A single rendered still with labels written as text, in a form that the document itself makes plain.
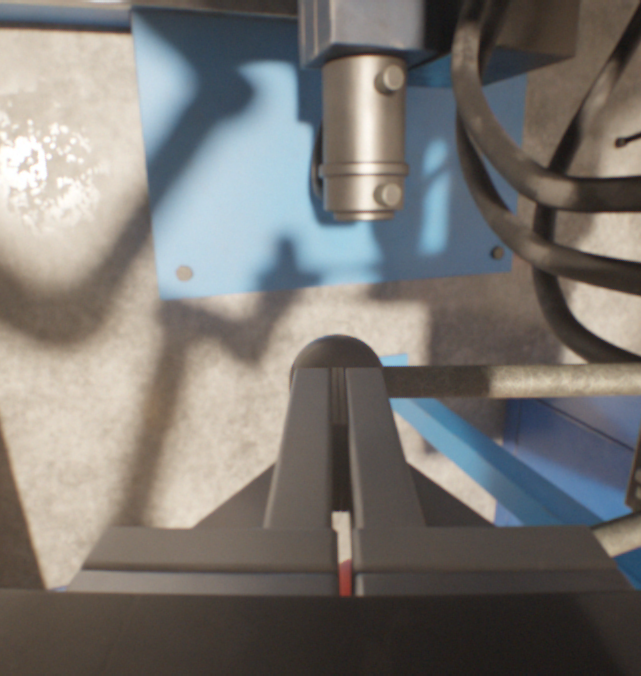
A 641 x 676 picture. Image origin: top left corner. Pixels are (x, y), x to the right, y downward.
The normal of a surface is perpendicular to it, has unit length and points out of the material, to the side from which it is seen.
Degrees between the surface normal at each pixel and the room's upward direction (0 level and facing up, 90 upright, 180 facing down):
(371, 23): 0
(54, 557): 0
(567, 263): 84
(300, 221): 0
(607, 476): 90
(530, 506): 90
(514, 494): 90
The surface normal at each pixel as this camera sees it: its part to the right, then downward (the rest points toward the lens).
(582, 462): -0.95, 0.11
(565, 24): 0.32, 0.27
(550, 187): -0.84, -0.09
